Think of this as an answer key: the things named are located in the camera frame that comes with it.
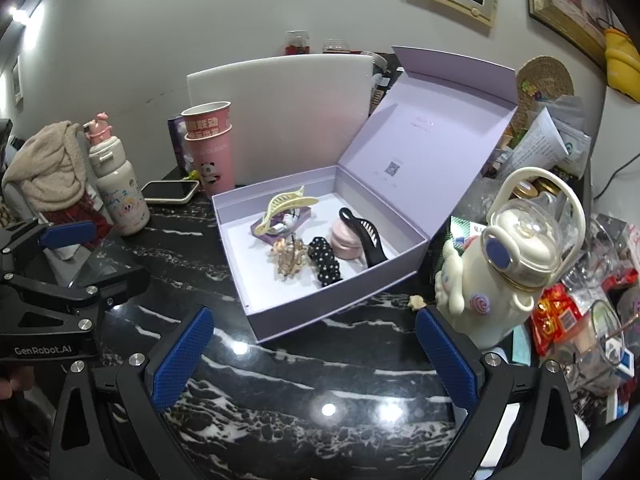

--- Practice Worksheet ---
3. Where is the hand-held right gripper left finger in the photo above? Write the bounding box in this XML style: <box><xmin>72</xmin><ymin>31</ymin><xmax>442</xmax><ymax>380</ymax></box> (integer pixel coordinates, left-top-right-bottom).
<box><xmin>50</xmin><ymin>306</ymin><xmax>215</xmax><ymax>480</ymax></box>

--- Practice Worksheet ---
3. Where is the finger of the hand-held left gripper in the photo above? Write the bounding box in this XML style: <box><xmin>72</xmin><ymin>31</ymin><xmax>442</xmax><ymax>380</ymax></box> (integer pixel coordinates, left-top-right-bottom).
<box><xmin>0</xmin><ymin>220</ymin><xmax>99</xmax><ymax>271</ymax></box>
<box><xmin>0</xmin><ymin>265</ymin><xmax>151</xmax><ymax>329</ymax></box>

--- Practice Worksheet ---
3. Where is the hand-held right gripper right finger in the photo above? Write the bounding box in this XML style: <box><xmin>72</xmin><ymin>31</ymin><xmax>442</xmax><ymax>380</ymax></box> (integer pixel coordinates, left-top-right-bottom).
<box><xmin>416</xmin><ymin>306</ymin><xmax>583</xmax><ymax>480</ymax></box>

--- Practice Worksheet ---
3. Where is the black hair clip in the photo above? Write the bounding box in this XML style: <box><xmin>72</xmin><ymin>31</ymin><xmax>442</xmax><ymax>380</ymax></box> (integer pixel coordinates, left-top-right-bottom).
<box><xmin>338</xmin><ymin>207</ymin><xmax>390</xmax><ymax>269</ymax></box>

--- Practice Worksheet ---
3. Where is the gold hair claw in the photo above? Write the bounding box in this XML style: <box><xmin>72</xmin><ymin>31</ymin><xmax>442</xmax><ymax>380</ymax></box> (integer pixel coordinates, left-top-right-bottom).
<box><xmin>270</xmin><ymin>237</ymin><xmax>307</xmax><ymax>277</ymax></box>

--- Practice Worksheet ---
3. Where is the purple handwritten card box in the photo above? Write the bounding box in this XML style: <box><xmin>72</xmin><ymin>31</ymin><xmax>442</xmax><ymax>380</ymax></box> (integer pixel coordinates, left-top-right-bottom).
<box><xmin>250</xmin><ymin>210</ymin><xmax>314</xmax><ymax>237</ymax></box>

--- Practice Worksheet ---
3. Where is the pink round jar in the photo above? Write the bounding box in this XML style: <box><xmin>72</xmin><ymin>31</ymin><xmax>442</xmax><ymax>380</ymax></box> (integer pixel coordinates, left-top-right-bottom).
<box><xmin>330</xmin><ymin>240</ymin><xmax>369</xmax><ymax>261</ymax></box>

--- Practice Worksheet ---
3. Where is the black polka dot scrunchie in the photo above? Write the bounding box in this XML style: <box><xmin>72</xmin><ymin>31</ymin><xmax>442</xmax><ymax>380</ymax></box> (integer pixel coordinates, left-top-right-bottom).
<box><xmin>306</xmin><ymin>236</ymin><xmax>345</xmax><ymax>289</ymax></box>

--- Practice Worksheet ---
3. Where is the pink compact case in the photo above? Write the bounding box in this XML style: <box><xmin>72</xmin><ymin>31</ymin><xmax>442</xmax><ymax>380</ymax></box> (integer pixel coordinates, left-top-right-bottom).
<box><xmin>330</xmin><ymin>219</ymin><xmax>365</xmax><ymax>247</ymax></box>

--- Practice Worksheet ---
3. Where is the cream hair claw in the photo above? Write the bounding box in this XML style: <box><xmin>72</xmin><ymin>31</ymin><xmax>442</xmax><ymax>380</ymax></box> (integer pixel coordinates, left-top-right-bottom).
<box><xmin>256</xmin><ymin>186</ymin><xmax>320</xmax><ymax>236</ymax></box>

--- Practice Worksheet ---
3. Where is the lavender gift box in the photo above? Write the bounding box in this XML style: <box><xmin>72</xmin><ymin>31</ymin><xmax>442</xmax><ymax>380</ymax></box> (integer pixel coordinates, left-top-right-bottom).
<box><xmin>211</xmin><ymin>46</ymin><xmax>518</xmax><ymax>344</ymax></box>

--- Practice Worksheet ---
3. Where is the person's left hand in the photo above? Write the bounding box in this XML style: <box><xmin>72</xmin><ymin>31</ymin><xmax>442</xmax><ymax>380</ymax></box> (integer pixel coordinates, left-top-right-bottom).
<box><xmin>0</xmin><ymin>365</ymin><xmax>38</xmax><ymax>402</ymax></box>

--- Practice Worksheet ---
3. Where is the red plaid cloth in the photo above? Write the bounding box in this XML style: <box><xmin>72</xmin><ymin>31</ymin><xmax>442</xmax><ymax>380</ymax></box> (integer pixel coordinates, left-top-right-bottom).
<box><xmin>45</xmin><ymin>194</ymin><xmax>114</xmax><ymax>252</ymax></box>

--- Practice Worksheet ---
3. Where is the white cartoon water bottle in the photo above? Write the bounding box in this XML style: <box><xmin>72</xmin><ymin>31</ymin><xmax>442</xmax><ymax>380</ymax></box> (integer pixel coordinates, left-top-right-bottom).
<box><xmin>82</xmin><ymin>115</ymin><xmax>151</xmax><ymax>236</ymax></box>

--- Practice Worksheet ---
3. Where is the cream fleece garment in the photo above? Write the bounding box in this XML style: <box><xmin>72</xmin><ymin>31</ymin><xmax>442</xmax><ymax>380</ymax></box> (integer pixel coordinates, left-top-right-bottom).
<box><xmin>2</xmin><ymin>121</ymin><xmax>94</xmax><ymax>217</ymax></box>

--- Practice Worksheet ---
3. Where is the cream bottle with plush dog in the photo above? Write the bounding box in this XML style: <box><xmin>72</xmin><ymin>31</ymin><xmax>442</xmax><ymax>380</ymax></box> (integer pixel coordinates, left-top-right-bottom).
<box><xmin>434</xmin><ymin>166</ymin><xmax>586</xmax><ymax>350</ymax></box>

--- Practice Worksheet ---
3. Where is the phone in cream case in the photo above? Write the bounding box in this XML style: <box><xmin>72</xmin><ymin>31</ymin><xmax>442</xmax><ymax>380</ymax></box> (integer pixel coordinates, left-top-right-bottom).
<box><xmin>141</xmin><ymin>179</ymin><xmax>200</xmax><ymax>205</ymax></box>

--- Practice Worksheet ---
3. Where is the red snack packet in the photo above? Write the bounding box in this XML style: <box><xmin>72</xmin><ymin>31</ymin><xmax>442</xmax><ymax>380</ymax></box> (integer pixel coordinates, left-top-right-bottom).
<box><xmin>530</xmin><ymin>282</ymin><xmax>584</xmax><ymax>357</ymax></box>

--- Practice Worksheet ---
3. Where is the green white medicine box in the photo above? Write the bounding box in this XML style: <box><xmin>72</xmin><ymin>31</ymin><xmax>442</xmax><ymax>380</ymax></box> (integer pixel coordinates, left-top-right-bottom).
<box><xmin>447</xmin><ymin>216</ymin><xmax>484</xmax><ymax>252</ymax></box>

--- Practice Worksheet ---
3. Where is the clear glass jar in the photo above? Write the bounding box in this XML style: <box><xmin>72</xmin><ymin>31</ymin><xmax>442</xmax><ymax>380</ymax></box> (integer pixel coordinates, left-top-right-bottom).
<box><xmin>550</xmin><ymin>300</ymin><xmax>632</xmax><ymax>397</ymax></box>

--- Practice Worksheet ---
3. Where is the pink panda paper cup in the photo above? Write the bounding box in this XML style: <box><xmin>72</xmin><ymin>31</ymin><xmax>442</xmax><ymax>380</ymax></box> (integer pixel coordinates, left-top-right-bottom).
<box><xmin>184</xmin><ymin>125</ymin><xmax>236</xmax><ymax>197</ymax></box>

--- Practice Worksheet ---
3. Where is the red printed paper cup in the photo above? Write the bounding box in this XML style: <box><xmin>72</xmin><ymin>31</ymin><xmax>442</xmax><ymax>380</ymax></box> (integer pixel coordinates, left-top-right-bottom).
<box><xmin>181</xmin><ymin>101</ymin><xmax>234</xmax><ymax>142</ymax></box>

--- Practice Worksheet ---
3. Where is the printed paper sheet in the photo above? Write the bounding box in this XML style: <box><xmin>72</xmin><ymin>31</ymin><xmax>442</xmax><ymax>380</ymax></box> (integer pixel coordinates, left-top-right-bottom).
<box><xmin>504</xmin><ymin>107</ymin><xmax>572</xmax><ymax>172</ymax></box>

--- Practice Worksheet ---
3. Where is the white foam board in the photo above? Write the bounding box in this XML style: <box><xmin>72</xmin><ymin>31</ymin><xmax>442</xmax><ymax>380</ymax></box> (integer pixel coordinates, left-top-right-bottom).
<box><xmin>186</xmin><ymin>54</ymin><xmax>377</xmax><ymax>187</ymax></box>

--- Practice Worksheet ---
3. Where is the glass jar with red contents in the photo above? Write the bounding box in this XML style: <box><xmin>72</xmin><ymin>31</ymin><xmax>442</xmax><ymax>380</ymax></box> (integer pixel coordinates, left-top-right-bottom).
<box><xmin>284</xmin><ymin>31</ymin><xmax>310</xmax><ymax>56</ymax></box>

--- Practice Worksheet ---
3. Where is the woven round coaster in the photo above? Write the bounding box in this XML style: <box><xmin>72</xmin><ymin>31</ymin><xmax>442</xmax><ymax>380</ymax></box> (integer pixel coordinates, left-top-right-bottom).
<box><xmin>515</xmin><ymin>56</ymin><xmax>575</xmax><ymax>122</ymax></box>

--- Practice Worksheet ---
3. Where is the black power cable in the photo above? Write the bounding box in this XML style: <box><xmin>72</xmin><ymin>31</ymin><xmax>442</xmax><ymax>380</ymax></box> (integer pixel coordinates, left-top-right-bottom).
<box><xmin>592</xmin><ymin>152</ymin><xmax>640</xmax><ymax>202</ymax></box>

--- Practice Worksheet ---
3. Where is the gold picture frame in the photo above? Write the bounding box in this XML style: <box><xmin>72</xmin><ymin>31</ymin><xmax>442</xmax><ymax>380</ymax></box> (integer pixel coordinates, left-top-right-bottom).
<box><xmin>522</xmin><ymin>0</ymin><xmax>622</xmax><ymax>69</ymax></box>

